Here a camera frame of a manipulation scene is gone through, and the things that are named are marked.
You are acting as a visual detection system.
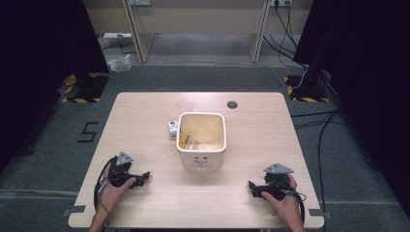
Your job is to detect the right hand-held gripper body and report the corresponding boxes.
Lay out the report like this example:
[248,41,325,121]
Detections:
[256,162,296,202]

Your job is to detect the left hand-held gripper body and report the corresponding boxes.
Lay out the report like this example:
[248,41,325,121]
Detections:
[107,151,145,189]

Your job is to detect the white square waste bin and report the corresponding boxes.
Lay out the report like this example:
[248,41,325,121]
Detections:
[175,111,227,172]

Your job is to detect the clear plastic cup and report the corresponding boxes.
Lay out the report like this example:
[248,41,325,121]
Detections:
[175,98,195,115]

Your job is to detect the person's right hand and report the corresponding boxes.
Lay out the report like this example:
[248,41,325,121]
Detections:
[260,173,303,228]

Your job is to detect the person's left hand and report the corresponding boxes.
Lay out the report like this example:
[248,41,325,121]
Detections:
[97,162,137,216]

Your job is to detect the grey tape strip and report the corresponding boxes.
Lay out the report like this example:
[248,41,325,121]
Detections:
[307,208,332,221]
[62,204,87,218]

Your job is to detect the yellow snack packet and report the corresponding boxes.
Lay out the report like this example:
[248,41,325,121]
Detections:
[178,128,195,150]

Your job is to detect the black stand base hazard tape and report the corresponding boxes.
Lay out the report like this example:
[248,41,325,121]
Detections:
[60,72,110,104]
[282,74,332,103]

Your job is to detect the clear plastic bag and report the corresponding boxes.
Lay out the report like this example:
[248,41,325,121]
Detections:
[107,53,132,73]

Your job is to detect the black curtain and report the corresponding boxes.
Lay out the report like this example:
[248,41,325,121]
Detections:
[0,0,111,173]
[292,0,410,221]

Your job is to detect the white power strip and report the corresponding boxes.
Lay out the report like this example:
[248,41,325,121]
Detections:
[102,32,132,40]

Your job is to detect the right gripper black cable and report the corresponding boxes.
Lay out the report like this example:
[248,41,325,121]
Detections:
[279,188,308,226]

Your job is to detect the black floor cable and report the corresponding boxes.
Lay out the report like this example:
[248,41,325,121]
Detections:
[289,108,347,232]

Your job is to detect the black hanging cables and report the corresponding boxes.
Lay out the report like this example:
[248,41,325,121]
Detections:
[262,1,308,70]

